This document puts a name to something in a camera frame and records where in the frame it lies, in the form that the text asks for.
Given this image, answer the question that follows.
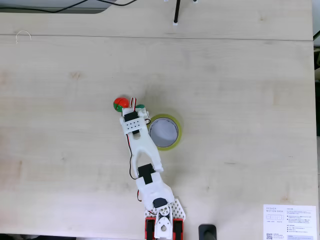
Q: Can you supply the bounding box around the red green toy tomato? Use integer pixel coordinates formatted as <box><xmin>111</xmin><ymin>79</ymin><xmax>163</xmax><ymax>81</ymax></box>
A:
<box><xmin>113</xmin><ymin>96</ymin><xmax>130</xmax><ymax>113</ymax></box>

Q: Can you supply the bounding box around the yellow packing tape roll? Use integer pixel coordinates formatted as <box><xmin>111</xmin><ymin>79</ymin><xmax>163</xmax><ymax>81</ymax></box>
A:
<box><xmin>147</xmin><ymin>113</ymin><xmax>183</xmax><ymax>152</ymax></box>

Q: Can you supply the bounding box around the red black table clamp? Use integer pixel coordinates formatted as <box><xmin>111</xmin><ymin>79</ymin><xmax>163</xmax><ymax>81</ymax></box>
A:
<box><xmin>144</xmin><ymin>216</ymin><xmax>156</xmax><ymax>240</ymax></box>
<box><xmin>172</xmin><ymin>217</ymin><xmax>185</xmax><ymax>240</ymax></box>

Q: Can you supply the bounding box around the black pole with clamp base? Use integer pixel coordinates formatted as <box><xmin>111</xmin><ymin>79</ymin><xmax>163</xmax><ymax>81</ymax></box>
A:
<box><xmin>198</xmin><ymin>224</ymin><xmax>218</xmax><ymax>240</ymax></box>

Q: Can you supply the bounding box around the white printed paper sheet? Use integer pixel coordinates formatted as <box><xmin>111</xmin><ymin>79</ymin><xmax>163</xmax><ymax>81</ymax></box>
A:
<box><xmin>263</xmin><ymin>204</ymin><xmax>316</xmax><ymax>240</ymax></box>

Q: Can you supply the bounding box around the black camera stand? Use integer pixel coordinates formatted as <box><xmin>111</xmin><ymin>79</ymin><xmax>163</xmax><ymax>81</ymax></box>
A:
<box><xmin>163</xmin><ymin>0</ymin><xmax>199</xmax><ymax>27</ymax></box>

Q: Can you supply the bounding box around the black cable on desk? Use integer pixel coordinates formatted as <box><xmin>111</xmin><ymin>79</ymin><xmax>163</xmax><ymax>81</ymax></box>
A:
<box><xmin>0</xmin><ymin>0</ymin><xmax>138</xmax><ymax>14</ymax></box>

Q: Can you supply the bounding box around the white wire hook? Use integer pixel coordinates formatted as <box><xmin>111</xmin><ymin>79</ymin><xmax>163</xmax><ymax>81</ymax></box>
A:
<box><xmin>14</xmin><ymin>30</ymin><xmax>32</xmax><ymax>45</ymax></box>

